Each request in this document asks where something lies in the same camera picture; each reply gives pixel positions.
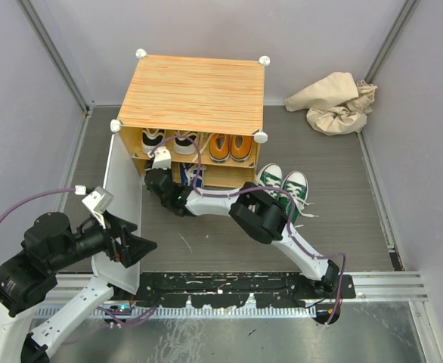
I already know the white translucent cabinet door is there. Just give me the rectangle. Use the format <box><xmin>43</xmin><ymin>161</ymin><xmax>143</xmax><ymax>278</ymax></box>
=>
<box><xmin>91</xmin><ymin>135</ymin><xmax>147</xmax><ymax>296</ymax></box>

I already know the slotted grey cable duct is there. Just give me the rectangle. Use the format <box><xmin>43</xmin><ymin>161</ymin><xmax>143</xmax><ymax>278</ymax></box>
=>
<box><xmin>36</xmin><ymin>304</ymin><xmax>317</xmax><ymax>319</ymax></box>

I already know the orange sneaker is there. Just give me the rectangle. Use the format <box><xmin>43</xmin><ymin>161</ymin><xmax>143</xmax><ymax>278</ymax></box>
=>
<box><xmin>201</xmin><ymin>133</ymin><xmax>231</xmax><ymax>163</ymax></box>
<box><xmin>231</xmin><ymin>135</ymin><xmax>253</xmax><ymax>163</ymax></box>

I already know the black white sneaker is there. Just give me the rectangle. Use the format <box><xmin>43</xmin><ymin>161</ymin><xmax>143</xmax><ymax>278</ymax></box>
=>
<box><xmin>141</xmin><ymin>129</ymin><xmax>166</xmax><ymax>154</ymax></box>
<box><xmin>173</xmin><ymin>131</ymin><xmax>200</xmax><ymax>156</ymax></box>

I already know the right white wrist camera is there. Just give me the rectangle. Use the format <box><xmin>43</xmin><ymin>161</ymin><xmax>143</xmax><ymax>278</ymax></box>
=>
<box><xmin>145</xmin><ymin>146</ymin><xmax>172</xmax><ymax>170</ymax></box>

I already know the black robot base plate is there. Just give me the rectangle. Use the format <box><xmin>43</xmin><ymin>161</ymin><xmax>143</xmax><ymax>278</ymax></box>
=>
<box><xmin>134</xmin><ymin>272</ymin><xmax>337</xmax><ymax>309</ymax></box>

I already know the crumpled beige cloth bag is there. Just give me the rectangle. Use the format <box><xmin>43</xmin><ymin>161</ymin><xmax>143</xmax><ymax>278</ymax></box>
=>
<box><xmin>285</xmin><ymin>72</ymin><xmax>377</xmax><ymax>136</ymax></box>

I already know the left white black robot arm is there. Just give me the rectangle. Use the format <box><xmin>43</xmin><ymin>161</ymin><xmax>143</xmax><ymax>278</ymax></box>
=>
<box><xmin>0</xmin><ymin>212</ymin><xmax>157</xmax><ymax>362</ymax></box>

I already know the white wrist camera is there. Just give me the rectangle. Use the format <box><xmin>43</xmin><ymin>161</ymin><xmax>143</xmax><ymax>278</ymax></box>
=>
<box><xmin>145</xmin><ymin>146</ymin><xmax>172</xmax><ymax>170</ymax></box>
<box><xmin>82</xmin><ymin>186</ymin><xmax>114</xmax><ymax>229</ymax></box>

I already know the wood grain shoe cabinet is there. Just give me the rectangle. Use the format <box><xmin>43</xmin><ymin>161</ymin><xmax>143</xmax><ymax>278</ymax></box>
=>
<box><xmin>110</xmin><ymin>48</ymin><xmax>271</xmax><ymax>188</ymax></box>

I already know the blue sneaker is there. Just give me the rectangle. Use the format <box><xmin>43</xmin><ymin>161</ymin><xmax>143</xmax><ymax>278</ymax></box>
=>
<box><xmin>179</xmin><ymin>163</ymin><xmax>206</xmax><ymax>188</ymax></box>

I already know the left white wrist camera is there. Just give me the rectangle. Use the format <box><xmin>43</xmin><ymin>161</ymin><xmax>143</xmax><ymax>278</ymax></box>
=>
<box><xmin>82</xmin><ymin>186</ymin><xmax>114</xmax><ymax>229</ymax></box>

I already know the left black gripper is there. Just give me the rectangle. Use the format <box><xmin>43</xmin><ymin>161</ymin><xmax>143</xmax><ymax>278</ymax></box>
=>
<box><xmin>51</xmin><ymin>206</ymin><xmax>157</xmax><ymax>269</ymax></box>

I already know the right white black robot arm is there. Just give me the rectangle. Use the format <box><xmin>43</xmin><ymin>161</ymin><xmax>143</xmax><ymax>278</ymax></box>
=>
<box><xmin>144</xmin><ymin>169</ymin><xmax>341</xmax><ymax>298</ymax></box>

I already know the green sneaker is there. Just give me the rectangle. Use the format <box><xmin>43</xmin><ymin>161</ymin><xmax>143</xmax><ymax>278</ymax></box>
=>
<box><xmin>279</xmin><ymin>171</ymin><xmax>317</xmax><ymax>225</ymax></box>
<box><xmin>255</xmin><ymin>163</ymin><xmax>283</xmax><ymax>199</ymax></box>

